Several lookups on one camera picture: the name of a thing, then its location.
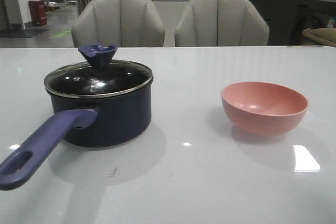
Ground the glass lid blue knob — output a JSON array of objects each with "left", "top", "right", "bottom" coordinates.
[{"left": 44, "top": 44, "right": 153, "bottom": 99}]

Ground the pink bowl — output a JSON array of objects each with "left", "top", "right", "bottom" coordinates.
[{"left": 221, "top": 81, "right": 309, "bottom": 136}]

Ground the dark blue saucepan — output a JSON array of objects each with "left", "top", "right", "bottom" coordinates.
[{"left": 0, "top": 61, "right": 154, "bottom": 191}]

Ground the left grey upholstered chair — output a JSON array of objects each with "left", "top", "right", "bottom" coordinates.
[{"left": 71, "top": 0, "right": 165, "bottom": 47}]

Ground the grey upholstered chair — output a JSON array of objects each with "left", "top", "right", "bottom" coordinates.
[
  {"left": 174, "top": 0, "right": 269, "bottom": 47},
  {"left": 71, "top": 0, "right": 165, "bottom": 47}
]

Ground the right grey upholstered chair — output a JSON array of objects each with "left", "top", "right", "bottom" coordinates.
[{"left": 174, "top": 0, "right": 269, "bottom": 47}]

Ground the red trash bin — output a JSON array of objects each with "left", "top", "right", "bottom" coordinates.
[{"left": 28, "top": 0, "right": 47, "bottom": 26}]

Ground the dark washing machine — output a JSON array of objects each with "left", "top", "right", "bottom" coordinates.
[{"left": 289, "top": 0, "right": 335, "bottom": 45}]

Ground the beige sofa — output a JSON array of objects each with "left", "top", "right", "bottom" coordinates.
[{"left": 302, "top": 28, "right": 336, "bottom": 47}]

